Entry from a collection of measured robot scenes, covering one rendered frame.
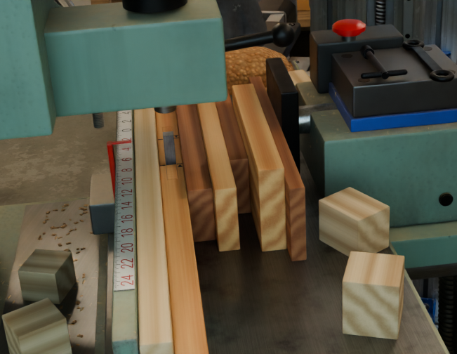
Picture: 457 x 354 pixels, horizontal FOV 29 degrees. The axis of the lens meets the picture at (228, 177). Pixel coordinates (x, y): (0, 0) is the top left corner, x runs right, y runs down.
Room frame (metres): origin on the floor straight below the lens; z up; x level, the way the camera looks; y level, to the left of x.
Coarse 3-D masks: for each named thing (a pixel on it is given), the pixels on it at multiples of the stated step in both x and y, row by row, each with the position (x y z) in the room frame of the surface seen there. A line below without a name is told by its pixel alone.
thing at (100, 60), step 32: (192, 0) 0.70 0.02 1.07; (64, 32) 0.64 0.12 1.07; (96, 32) 0.64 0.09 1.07; (128, 32) 0.64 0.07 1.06; (160, 32) 0.65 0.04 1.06; (192, 32) 0.65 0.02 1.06; (64, 64) 0.64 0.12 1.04; (96, 64) 0.64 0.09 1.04; (128, 64) 0.64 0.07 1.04; (160, 64) 0.65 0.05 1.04; (192, 64) 0.65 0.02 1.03; (224, 64) 0.65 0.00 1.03; (64, 96) 0.64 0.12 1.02; (96, 96) 0.64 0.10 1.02; (128, 96) 0.64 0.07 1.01; (160, 96) 0.65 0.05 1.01; (192, 96) 0.65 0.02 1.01; (224, 96) 0.65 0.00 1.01
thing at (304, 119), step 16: (272, 64) 0.75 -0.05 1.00; (272, 80) 0.72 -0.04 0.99; (288, 80) 0.70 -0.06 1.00; (272, 96) 0.72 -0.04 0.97; (288, 96) 0.67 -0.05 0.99; (288, 112) 0.67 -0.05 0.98; (304, 112) 0.71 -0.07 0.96; (288, 128) 0.67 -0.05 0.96; (304, 128) 0.71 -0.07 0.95; (288, 144) 0.67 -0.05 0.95
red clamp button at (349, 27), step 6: (336, 24) 0.76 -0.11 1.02; (342, 24) 0.75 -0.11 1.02; (348, 24) 0.75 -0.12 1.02; (354, 24) 0.75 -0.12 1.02; (360, 24) 0.75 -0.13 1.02; (336, 30) 0.75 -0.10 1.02; (342, 30) 0.75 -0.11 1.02; (348, 30) 0.74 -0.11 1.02; (354, 30) 0.74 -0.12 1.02; (360, 30) 0.75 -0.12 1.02; (342, 36) 0.75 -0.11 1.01; (348, 36) 0.75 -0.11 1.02; (354, 36) 0.75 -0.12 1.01
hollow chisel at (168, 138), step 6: (168, 132) 0.68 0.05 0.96; (168, 138) 0.67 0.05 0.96; (168, 144) 0.67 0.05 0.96; (174, 144) 0.67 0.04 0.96; (168, 150) 0.67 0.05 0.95; (174, 150) 0.67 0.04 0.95; (168, 156) 0.67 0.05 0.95; (174, 156) 0.67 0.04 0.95; (168, 162) 0.67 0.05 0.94; (174, 162) 0.67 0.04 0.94
